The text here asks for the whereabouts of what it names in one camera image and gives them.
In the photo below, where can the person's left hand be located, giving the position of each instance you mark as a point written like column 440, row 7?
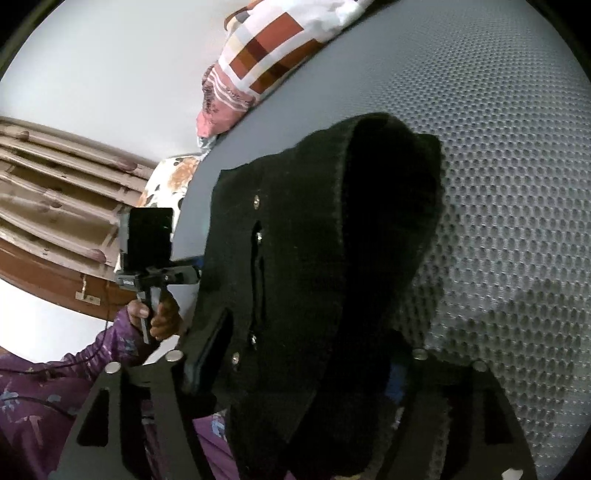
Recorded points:
column 166, row 318

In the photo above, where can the pink patterned cloth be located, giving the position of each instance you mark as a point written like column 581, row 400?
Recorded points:
column 217, row 106

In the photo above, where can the white brown checked pillow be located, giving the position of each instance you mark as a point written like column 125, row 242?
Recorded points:
column 272, row 50

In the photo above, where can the brown wooden headboard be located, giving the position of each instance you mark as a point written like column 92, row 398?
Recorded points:
column 55, row 207

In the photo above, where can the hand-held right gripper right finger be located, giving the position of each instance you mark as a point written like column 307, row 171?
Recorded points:
column 393, row 385

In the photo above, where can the black pants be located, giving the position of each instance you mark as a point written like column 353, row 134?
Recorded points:
column 323, row 230

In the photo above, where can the person's purple printed clothing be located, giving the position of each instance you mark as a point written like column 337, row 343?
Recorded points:
column 27, row 429

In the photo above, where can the person's left forearm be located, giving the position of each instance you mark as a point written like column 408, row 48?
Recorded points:
column 111, row 350

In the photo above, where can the white orange floral pillow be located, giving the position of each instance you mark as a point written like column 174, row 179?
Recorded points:
column 168, row 180

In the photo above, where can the grey mesh mattress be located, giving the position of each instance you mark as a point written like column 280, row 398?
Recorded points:
column 508, row 184

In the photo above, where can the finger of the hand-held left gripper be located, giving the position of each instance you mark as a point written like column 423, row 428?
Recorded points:
column 182, row 276

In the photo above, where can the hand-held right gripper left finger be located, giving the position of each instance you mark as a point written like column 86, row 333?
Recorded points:
column 210, row 350

